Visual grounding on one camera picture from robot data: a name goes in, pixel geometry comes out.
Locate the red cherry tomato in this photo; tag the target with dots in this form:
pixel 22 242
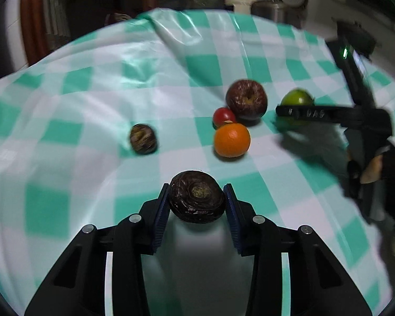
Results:
pixel 223 116

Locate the green white checkered tablecloth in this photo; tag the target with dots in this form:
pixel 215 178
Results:
pixel 85 105

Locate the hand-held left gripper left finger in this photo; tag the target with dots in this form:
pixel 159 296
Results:
pixel 159 219

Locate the dark red apple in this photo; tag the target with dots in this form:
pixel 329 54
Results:
pixel 246 99

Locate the brown wooden frame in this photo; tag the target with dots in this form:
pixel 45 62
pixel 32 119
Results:
pixel 33 23

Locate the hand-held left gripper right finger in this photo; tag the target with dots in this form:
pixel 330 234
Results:
pixel 232 219

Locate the large dark brown water chestnut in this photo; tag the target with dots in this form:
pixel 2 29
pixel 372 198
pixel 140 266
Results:
pixel 196 196

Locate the small dark brown water chestnut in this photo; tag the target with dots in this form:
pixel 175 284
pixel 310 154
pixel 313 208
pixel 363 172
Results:
pixel 143 138

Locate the white lidded jar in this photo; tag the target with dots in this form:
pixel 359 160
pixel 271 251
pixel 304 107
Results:
pixel 239 3

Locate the green citrus fruit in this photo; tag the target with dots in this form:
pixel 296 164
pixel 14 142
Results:
pixel 296 98

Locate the person's right hand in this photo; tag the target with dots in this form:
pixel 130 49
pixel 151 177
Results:
pixel 372 170

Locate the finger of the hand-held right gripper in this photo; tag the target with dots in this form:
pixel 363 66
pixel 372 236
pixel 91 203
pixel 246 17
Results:
pixel 311 114

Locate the orange tangerine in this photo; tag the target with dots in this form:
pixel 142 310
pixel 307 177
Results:
pixel 232 140

